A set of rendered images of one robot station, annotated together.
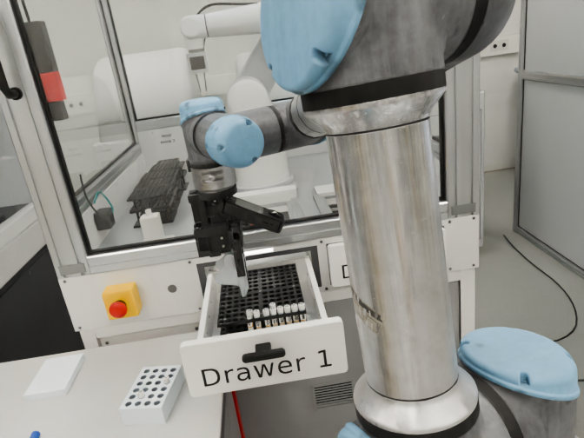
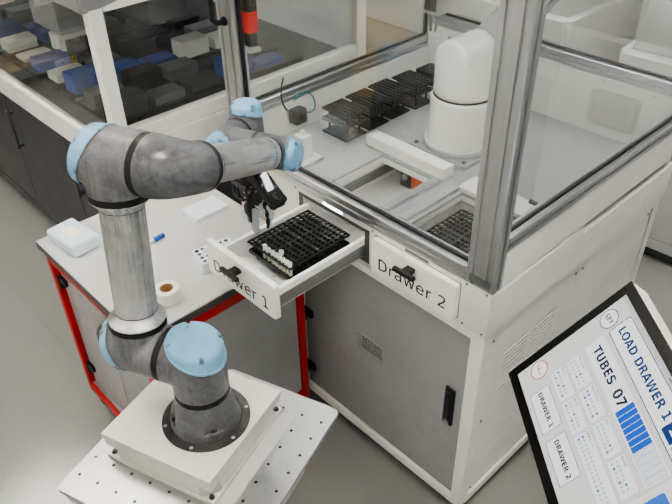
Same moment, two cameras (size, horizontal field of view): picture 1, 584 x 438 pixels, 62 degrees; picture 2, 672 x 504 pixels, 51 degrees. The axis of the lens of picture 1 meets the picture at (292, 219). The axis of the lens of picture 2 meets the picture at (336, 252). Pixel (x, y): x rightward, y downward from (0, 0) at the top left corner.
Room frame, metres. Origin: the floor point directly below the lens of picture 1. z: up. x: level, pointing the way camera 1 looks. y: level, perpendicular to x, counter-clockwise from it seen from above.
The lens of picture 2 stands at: (-0.01, -1.18, 2.03)
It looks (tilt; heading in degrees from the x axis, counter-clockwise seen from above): 37 degrees down; 50
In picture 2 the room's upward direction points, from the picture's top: 1 degrees counter-clockwise
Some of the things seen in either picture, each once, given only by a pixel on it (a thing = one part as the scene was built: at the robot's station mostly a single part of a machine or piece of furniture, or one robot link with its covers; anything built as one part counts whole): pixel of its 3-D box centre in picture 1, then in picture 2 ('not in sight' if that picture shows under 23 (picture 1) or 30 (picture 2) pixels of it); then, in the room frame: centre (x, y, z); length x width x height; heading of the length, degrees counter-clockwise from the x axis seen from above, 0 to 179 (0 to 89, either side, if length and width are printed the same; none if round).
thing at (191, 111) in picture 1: (206, 132); (247, 123); (0.82, 0.12, 1.27); 0.09 x 0.08 x 0.11; 26
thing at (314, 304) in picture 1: (262, 303); (302, 246); (0.94, 0.09, 0.86); 0.40 x 0.26 x 0.06; 3
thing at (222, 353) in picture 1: (265, 357); (242, 277); (0.73, 0.08, 0.87); 0.29 x 0.02 x 0.11; 93
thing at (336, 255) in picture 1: (388, 256); (413, 276); (1.06, -0.22, 0.87); 0.29 x 0.02 x 0.11; 93
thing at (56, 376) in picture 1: (56, 375); (205, 209); (0.91, 0.57, 0.77); 0.13 x 0.09 x 0.02; 3
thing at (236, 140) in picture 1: (238, 137); (233, 143); (0.74, 0.06, 1.27); 0.11 x 0.11 x 0.08; 26
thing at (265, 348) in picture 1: (263, 351); (232, 272); (0.70, 0.08, 0.91); 0.07 x 0.04 x 0.01; 93
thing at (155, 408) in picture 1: (153, 393); (216, 255); (0.79, 0.32, 0.78); 0.12 x 0.08 x 0.04; 172
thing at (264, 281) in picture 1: (262, 303); (299, 246); (0.93, 0.09, 0.87); 0.22 x 0.18 x 0.06; 3
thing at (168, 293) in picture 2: not in sight; (167, 293); (0.59, 0.26, 0.78); 0.07 x 0.07 x 0.04
